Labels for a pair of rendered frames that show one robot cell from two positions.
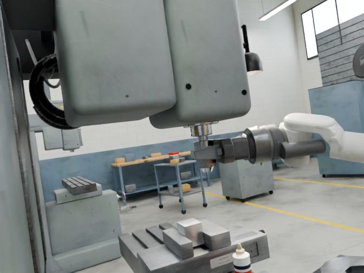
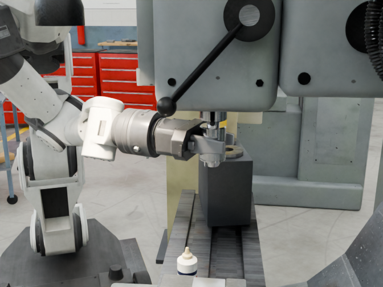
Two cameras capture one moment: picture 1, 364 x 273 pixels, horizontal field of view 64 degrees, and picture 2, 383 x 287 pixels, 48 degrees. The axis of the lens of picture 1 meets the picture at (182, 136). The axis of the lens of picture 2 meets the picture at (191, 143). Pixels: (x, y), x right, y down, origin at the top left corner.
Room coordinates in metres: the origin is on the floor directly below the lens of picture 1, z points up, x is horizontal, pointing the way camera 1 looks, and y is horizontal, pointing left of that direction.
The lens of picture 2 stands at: (1.36, 0.28, 1.46)
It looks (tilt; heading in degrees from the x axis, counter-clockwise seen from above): 17 degrees down; 209
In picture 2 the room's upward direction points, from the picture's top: straight up
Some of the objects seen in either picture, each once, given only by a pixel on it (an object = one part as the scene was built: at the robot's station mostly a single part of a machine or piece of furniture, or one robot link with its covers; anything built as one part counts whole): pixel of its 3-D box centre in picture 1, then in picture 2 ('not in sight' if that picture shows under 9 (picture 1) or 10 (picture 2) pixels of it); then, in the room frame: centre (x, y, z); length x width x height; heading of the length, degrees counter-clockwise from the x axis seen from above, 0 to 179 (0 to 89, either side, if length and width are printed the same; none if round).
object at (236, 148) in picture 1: (242, 148); (166, 136); (0.70, -0.14, 1.24); 0.13 x 0.12 x 0.10; 6
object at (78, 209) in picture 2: not in sight; (59, 228); (0.30, -0.87, 0.68); 0.21 x 0.20 x 0.13; 45
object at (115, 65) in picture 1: (108, 57); (337, 5); (0.61, 0.13, 1.47); 0.24 x 0.19 x 0.26; 24
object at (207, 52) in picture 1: (189, 56); (218, 5); (0.69, -0.04, 1.47); 0.21 x 0.19 x 0.32; 24
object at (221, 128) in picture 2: (203, 142); (212, 127); (0.69, -0.05, 1.26); 0.05 x 0.05 x 0.01
